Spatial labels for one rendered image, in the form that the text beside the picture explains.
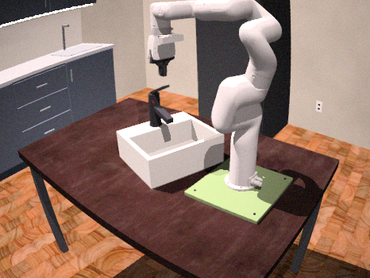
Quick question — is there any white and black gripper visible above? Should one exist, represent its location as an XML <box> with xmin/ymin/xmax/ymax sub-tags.
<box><xmin>148</xmin><ymin>34</ymin><xmax>175</xmax><ymax>77</ymax></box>

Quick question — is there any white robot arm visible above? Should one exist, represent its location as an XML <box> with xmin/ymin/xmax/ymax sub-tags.
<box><xmin>150</xmin><ymin>0</ymin><xmax>282</xmax><ymax>191</ymax></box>

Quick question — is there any white rectangular sink basin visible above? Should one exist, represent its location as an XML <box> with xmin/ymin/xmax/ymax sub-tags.
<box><xmin>117</xmin><ymin>112</ymin><xmax>224</xmax><ymax>189</ymax></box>

